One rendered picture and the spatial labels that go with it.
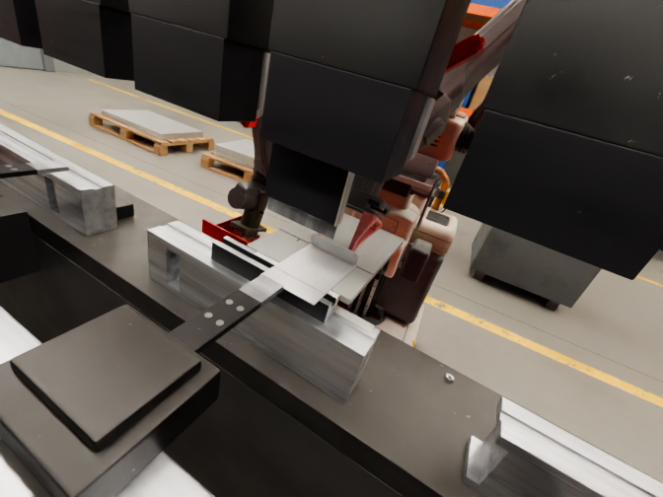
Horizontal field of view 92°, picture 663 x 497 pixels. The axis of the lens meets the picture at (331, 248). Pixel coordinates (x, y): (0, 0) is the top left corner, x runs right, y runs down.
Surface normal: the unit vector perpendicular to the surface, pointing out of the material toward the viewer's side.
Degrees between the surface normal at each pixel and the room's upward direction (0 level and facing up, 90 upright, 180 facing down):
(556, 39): 90
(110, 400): 0
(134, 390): 0
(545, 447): 0
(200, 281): 90
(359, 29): 90
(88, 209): 90
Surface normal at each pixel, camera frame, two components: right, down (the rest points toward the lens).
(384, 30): -0.47, 0.33
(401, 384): 0.23, -0.85
